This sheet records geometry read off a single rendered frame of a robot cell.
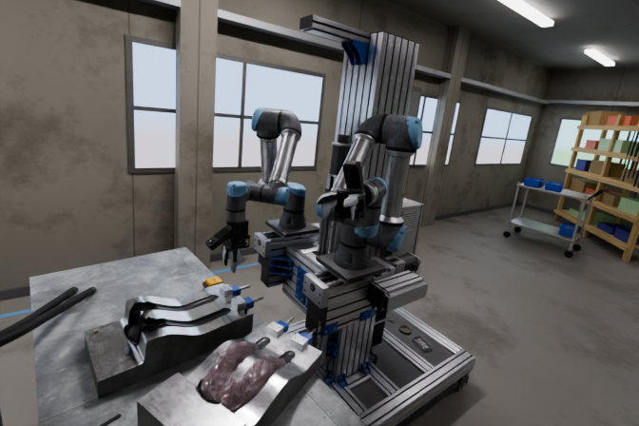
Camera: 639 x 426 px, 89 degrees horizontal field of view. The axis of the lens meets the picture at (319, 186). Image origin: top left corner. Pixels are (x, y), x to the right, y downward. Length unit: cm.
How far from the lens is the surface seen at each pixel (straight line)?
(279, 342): 128
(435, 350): 253
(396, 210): 130
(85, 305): 170
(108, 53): 319
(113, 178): 326
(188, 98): 310
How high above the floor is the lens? 166
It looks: 13 degrees down
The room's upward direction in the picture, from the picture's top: 6 degrees clockwise
